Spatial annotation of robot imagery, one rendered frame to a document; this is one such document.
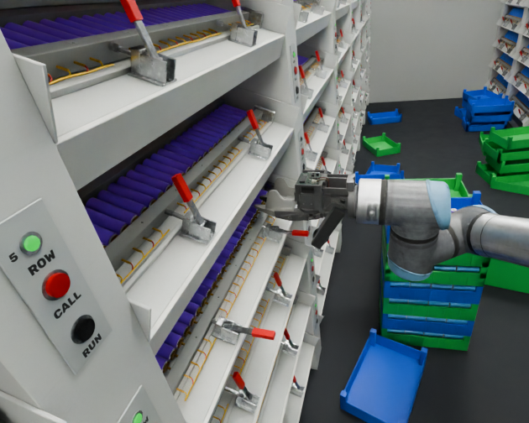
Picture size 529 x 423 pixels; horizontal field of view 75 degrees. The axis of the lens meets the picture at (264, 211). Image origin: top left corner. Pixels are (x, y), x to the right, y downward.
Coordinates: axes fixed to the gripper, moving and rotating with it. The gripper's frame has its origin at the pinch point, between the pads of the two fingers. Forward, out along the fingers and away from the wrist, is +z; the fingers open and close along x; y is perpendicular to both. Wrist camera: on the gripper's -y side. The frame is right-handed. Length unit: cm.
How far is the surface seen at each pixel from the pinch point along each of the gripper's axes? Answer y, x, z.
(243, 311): -6.7, 24.7, -3.5
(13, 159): 32, 49, -5
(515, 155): -59, -169, -100
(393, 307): -60, -32, -31
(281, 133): 13.1, -9.7, -2.9
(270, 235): -5.2, 4.2, -2.4
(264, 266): -6.7, 12.6, -3.5
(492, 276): -74, -71, -72
